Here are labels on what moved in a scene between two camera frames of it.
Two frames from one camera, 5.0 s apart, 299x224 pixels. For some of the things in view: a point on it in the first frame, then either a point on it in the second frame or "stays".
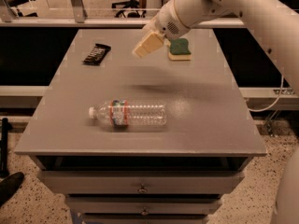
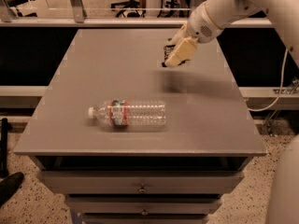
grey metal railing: [7, 19] stays
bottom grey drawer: [147, 218] stays
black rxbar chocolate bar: [96, 54] -> [167, 49]
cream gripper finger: [151, 42] -> [183, 51]
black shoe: [9, 185] stays
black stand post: [6, 126] stays
